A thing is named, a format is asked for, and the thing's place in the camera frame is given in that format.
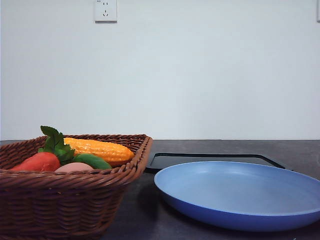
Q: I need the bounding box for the white wall power socket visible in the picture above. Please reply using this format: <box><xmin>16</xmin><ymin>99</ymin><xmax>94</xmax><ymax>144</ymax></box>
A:
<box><xmin>95</xmin><ymin>0</ymin><xmax>118</xmax><ymax>24</ymax></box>

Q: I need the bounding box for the brown egg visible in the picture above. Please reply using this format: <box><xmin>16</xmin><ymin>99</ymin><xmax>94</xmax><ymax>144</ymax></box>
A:
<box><xmin>55</xmin><ymin>162</ymin><xmax>94</xmax><ymax>173</ymax></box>

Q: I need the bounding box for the blue round plate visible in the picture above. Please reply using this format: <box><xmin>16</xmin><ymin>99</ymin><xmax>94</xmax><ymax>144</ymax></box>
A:
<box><xmin>154</xmin><ymin>161</ymin><xmax>320</xmax><ymax>232</ymax></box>

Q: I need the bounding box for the yellow toy corn cob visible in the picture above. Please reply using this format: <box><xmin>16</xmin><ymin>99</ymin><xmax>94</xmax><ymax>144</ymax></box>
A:
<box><xmin>63</xmin><ymin>137</ymin><xmax>135</xmax><ymax>163</ymax></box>

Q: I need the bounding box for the green toy vegetable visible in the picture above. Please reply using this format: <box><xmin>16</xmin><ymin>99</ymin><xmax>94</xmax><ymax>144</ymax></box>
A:
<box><xmin>73</xmin><ymin>153</ymin><xmax>112</xmax><ymax>170</ymax></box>

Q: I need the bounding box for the brown wicker basket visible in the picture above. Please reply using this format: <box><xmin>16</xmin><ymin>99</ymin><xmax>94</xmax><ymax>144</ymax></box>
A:
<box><xmin>0</xmin><ymin>134</ymin><xmax>153</xmax><ymax>240</ymax></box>

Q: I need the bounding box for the black serving tray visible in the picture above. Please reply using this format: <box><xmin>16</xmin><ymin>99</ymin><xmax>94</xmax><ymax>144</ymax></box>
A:
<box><xmin>144</xmin><ymin>153</ymin><xmax>293</xmax><ymax>181</ymax></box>

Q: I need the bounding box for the orange carrot with green leaves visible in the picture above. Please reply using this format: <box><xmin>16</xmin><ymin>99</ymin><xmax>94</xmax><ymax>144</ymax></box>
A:
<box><xmin>11</xmin><ymin>126</ymin><xmax>75</xmax><ymax>172</ymax></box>

